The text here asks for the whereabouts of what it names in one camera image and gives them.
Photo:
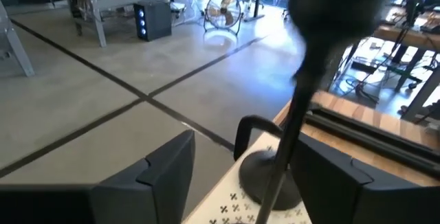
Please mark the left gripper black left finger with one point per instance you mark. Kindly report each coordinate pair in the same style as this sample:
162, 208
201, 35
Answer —
154, 189

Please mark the medium black candlestick holder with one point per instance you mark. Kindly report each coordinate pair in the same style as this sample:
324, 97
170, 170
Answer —
330, 11

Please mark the black computer tower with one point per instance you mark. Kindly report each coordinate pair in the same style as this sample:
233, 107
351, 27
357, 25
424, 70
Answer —
154, 19

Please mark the wooden workbench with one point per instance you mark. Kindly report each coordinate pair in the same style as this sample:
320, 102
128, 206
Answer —
405, 35

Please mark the black floor fan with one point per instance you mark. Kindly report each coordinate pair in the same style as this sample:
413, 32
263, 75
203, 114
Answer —
223, 11

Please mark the grey metal workbench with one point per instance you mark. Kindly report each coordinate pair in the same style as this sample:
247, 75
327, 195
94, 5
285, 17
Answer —
98, 28

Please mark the white perforated shelf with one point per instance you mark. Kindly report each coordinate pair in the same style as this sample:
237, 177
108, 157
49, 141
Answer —
223, 196

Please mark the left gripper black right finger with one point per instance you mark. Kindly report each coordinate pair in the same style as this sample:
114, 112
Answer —
343, 196

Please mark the grey metal stand leg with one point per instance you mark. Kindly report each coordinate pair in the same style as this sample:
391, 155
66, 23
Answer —
20, 59

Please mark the black aluminium frame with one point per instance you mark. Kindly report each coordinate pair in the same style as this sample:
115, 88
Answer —
378, 138

